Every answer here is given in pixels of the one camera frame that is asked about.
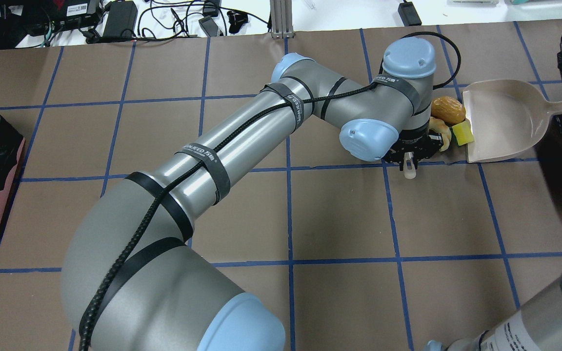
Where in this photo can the beige hand brush black bristles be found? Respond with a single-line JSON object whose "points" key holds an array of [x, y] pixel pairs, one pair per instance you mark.
{"points": [[409, 166]]}

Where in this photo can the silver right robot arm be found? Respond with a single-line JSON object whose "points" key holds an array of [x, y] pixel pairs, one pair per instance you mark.
{"points": [[500, 248]]}

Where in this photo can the aluminium frame post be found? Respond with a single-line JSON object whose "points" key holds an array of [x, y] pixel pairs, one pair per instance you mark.
{"points": [[281, 19]]}

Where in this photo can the yellow sponge piece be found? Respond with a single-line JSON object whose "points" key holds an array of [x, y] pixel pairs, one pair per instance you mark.
{"points": [[462, 133]]}

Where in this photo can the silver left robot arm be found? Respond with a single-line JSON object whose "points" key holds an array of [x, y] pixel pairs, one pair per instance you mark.
{"points": [[130, 282]]}

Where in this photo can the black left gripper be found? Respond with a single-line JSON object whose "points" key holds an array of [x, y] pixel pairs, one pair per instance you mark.
{"points": [[415, 144]]}

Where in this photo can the brown bread roll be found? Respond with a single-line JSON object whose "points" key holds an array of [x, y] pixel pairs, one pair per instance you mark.
{"points": [[448, 109]]}

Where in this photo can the black power adapter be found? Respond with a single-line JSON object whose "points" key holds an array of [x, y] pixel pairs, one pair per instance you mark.
{"points": [[121, 18]]}

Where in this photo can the croissant pastry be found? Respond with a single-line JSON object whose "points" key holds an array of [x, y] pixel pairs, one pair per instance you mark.
{"points": [[438, 126]]}

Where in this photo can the beige plastic dustpan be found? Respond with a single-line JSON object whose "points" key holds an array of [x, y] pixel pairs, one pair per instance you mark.
{"points": [[507, 117]]}

